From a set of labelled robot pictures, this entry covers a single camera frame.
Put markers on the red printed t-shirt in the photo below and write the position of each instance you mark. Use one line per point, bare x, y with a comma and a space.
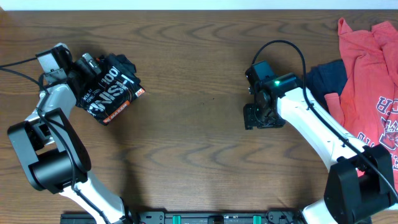
367, 106

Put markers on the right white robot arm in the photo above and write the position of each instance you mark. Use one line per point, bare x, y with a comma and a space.
360, 179

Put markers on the navy blue garment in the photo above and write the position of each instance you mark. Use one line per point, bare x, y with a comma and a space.
326, 78

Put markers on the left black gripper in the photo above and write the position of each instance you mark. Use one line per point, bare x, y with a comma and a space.
83, 68

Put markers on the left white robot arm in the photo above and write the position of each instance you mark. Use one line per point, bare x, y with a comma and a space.
51, 154

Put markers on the black orange-patterned jersey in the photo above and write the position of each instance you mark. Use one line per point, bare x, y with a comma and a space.
111, 91

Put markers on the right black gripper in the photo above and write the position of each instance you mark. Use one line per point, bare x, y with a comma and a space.
250, 119

